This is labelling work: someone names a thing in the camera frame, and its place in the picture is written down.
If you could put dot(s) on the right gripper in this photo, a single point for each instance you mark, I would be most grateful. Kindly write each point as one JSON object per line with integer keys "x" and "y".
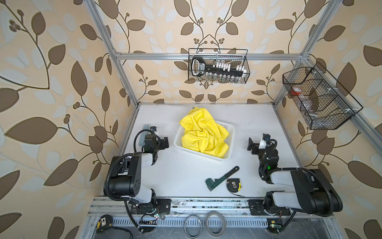
{"x": 256, "y": 147}

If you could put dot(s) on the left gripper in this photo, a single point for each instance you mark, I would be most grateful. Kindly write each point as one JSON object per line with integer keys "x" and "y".
{"x": 160, "y": 143}

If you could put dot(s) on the white plastic basket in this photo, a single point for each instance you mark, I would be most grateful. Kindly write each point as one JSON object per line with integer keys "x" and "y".
{"x": 229, "y": 141}

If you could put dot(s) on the yellow trousers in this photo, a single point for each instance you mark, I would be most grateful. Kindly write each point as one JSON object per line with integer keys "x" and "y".
{"x": 202, "y": 133}

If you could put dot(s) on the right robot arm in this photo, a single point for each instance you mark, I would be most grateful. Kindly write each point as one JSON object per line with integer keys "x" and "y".
{"x": 310, "y": 193}

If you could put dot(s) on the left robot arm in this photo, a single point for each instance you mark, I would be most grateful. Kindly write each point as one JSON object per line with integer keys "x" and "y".
{"x": 123, "y": 180}

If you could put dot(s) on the red item in basket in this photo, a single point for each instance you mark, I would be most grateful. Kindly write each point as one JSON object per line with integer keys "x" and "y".
{"x": 295, "y": 91}

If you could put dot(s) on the grey tape roll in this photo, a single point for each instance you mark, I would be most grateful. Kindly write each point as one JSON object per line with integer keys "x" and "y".
{"x": 215, "y": 224}

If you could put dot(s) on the black socket set holder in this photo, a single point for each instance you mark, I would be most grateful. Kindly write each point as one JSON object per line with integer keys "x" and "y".
{"x": 199, "y": 67}

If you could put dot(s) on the yellow black tape measure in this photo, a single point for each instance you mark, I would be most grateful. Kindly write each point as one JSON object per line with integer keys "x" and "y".
{"x": 104, "y": 223}

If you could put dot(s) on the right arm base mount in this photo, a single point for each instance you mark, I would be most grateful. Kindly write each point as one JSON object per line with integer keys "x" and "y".
{"x": 262, "y": 207}

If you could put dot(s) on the black wire basket right wall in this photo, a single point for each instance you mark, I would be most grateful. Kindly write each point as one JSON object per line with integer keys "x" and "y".
{"x": 325, "y": 103}

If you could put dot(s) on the black wire basket wall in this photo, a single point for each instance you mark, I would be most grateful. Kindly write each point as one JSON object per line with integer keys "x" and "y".
{"x": 233, "y": 56}
{"x": 325, "y": 103}

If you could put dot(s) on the black wire basket back wall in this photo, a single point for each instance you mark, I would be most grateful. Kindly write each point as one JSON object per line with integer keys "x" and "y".
{"x": 233, "y": 56}

